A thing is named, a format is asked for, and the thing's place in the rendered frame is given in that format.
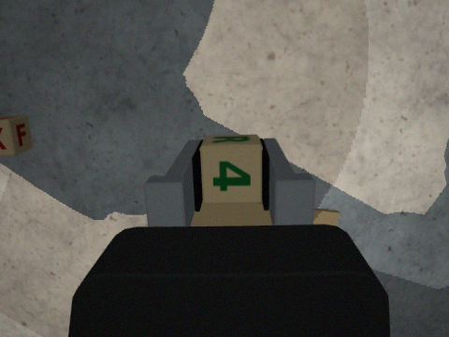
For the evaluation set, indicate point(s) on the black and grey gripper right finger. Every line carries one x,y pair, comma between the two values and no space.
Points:
289,196

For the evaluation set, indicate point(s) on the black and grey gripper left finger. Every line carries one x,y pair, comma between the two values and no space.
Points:
172,200

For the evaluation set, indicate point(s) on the tan flat mat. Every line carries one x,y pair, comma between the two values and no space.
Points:
225,215

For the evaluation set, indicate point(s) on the tan block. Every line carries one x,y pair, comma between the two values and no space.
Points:
231,169
15,135

